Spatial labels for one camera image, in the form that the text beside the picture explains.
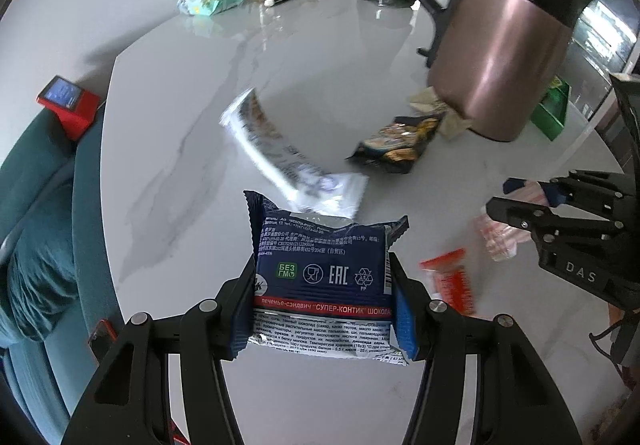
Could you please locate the teal sofa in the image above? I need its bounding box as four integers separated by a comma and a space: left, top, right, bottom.
0, 100, 121, 445

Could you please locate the pink white snack packet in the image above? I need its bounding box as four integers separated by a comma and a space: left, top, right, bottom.
475, 180, 556, 262

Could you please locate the green tray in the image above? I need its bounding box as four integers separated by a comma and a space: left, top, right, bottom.
530, 77, 571, 142

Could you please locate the red phone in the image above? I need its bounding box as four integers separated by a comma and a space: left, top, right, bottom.
87, 319, 117, 357

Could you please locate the white printed snack packet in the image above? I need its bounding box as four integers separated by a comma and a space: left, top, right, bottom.
220, 87, 370, 220

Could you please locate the black snack packet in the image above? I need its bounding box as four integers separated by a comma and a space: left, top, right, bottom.
345, 115, 442, 174

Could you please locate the dark blue snack packet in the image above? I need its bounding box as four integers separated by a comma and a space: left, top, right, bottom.
243, 190, 411, 367

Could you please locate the orange red snack packet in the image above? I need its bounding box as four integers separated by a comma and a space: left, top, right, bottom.
419, 248, 476, 317

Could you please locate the teal cushion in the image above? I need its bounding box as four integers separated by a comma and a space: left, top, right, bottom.
5, 180, 82, 343

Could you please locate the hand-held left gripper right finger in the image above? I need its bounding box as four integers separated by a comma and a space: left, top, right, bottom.
387, 252, 583, 445

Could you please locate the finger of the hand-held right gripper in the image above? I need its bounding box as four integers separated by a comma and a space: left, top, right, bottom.
502, 170, 626, 216
486, 196, 616, 253

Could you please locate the glass cabinet door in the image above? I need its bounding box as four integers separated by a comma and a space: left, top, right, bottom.
570, 0, 640, 76

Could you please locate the rose gold canister black lid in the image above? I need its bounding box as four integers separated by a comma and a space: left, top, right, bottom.
416, 0, 602, 143

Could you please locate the red stand with screen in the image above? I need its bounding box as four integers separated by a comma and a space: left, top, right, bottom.
36, 75, 101, 142

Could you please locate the beige candy wrapper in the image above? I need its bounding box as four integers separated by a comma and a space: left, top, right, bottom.
440, 105, 473, 141
409, 87, 444, 112

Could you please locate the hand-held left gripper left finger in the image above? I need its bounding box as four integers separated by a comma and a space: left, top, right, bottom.
60, 257, 258, 445

